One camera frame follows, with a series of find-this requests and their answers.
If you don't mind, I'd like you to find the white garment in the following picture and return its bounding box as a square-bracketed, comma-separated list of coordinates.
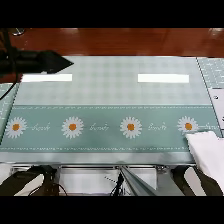
[185, 130, 224, 197]

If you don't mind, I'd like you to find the black cable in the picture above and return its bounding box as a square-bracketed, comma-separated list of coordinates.
[104, 171, 128, 197]
[0, 49, 20, 101]

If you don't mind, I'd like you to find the silver frame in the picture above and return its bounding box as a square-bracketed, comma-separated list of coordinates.
[0, 161, 224, 197]

